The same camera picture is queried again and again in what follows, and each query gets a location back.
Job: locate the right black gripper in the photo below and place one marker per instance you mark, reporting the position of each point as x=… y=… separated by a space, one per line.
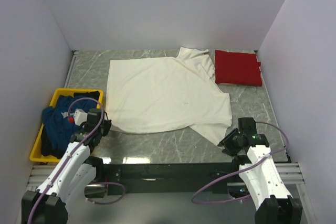
x=228 y=141

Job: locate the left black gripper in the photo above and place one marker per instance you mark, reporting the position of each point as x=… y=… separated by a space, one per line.
x=105 y=127

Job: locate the white t shirt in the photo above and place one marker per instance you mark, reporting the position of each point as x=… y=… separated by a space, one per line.
x=152 y=95

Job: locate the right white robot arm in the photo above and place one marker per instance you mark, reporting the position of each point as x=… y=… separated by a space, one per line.
x=252 y=158

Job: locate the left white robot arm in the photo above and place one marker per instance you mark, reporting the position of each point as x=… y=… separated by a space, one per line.
x=50 y=202

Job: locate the blue t shirt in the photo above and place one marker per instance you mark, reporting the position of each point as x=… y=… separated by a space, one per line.
x=55 y=119

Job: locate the black garment in bin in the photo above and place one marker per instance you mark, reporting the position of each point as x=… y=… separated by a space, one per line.
x=46 y=144

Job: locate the yellow plastic bin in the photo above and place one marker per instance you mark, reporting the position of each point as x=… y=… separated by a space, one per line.
x=36 y=155

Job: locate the black base bar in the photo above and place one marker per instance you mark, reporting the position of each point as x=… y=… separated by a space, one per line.
x=163 y=178

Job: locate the folded red t shirt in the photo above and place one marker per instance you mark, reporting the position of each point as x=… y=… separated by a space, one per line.
x=238 y=68

